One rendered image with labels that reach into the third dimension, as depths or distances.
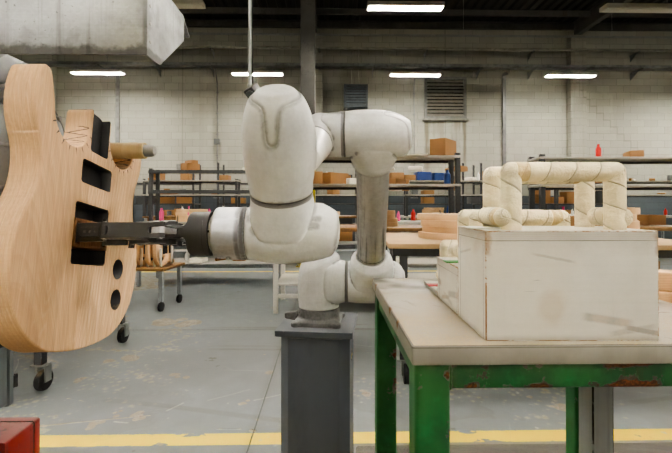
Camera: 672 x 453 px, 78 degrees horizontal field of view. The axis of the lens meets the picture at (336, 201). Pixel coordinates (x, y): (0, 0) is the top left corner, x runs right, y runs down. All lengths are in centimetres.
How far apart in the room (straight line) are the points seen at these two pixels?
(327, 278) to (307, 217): 88
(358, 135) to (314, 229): 53
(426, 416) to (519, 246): 30
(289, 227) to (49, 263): 35
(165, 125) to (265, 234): 1227
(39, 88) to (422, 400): 72
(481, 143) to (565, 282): 1205
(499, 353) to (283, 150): 44
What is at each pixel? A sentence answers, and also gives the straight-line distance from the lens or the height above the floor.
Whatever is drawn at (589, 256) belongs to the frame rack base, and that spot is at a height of 106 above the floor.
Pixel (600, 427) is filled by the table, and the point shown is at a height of 60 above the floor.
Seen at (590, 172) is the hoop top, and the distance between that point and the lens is 77.
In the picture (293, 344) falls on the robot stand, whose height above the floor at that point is 65.
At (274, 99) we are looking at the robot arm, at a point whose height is 129.
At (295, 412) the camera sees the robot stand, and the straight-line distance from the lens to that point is 164.
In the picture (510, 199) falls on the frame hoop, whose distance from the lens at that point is 72.
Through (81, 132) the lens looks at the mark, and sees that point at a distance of 83.
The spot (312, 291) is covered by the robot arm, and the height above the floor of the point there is 83.
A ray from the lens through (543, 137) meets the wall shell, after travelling 1351.
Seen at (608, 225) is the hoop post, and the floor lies 111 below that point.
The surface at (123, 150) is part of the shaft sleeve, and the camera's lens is 92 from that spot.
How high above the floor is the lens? 114
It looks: 1 degrees up
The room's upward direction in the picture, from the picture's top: straight up
